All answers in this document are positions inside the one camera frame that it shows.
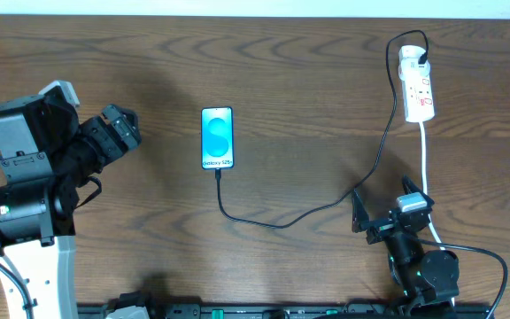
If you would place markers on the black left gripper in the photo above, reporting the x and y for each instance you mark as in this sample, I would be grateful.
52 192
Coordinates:
127 137

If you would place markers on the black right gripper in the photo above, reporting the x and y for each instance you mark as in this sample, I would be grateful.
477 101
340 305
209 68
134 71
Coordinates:
381 229

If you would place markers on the blue Samsung Galaxy smartphone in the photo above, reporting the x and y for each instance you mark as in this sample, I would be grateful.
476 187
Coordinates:
217 145

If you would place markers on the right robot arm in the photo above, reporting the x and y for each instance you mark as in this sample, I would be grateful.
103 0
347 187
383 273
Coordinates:
429 280

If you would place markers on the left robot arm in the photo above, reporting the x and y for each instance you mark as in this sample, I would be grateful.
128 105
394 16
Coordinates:
46 155

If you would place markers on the white USB charger plug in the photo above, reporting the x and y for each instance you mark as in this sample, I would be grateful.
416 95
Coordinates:
410 67

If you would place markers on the white power strip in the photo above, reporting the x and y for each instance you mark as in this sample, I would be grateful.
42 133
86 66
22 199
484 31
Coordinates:
417 92

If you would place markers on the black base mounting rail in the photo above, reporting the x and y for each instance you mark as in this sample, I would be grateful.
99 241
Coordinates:
353 309

